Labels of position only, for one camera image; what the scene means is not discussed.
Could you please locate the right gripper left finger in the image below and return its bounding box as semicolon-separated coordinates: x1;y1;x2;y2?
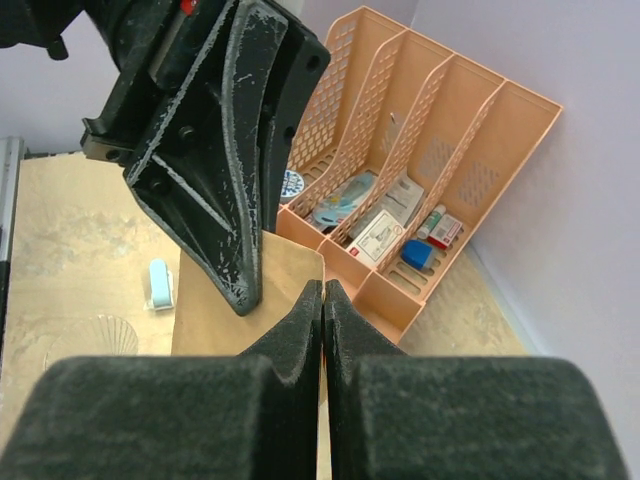
1;281;323;479

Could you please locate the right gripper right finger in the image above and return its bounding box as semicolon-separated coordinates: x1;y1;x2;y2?
323;280;629;479

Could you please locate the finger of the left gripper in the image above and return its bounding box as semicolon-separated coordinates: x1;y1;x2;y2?
126;1;290;316
259;21;331;232

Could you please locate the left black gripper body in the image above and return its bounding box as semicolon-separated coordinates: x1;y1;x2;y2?
1;1;235;165

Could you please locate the brown paper coffee filter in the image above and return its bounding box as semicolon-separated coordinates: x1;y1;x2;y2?
170;228;334;480

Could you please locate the light blue stapler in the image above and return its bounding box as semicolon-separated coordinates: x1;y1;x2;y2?
147;258;174;311

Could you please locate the peach plastic file organizer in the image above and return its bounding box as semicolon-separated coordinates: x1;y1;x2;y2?
277;6;562;342

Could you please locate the blue stamp block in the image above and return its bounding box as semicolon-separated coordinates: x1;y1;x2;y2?
401;239;437;271

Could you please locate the white paper packet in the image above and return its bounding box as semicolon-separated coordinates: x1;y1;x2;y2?
382;169;425;227

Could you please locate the clear glass dish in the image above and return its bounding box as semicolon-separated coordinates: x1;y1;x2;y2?
43;314;139;370

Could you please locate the white red small box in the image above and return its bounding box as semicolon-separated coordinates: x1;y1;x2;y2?
346;210;404;268

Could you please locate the red white small carton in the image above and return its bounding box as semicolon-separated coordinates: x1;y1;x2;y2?
416;204;463;249

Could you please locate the aluminium frame rail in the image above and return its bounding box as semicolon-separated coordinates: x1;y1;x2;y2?
0;136;25;344

